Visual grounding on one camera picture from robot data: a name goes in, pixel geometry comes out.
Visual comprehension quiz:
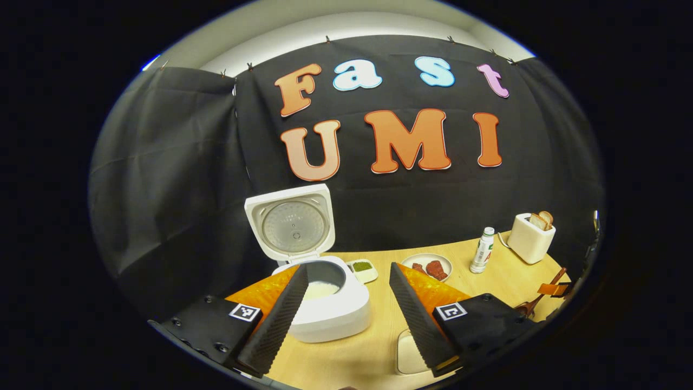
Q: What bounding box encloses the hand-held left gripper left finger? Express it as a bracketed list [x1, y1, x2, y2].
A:
[149, 264, 309, 379]

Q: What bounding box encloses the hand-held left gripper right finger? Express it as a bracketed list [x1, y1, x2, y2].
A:
[389, 262, 542, 378]

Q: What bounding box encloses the brown wooden spoon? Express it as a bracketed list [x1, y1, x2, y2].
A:
[514, 267, 567, 319]

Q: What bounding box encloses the white rice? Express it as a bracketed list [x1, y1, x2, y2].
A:
[303, 281, 340, 302]

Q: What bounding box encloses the white rice cooker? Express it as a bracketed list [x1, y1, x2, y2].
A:
[244, 184, 372, 343]

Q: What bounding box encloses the white toaster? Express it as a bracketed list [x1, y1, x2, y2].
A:
[507, 211, 556, 265]

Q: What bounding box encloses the white round plate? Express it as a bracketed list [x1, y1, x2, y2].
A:
[401, 253, 453, 282]

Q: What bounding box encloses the white bottle with green label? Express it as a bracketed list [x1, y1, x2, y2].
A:
[469, 227, 495, 274]

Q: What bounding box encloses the black backdrop cloth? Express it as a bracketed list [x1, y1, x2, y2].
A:
[88, 35, 605, 320]

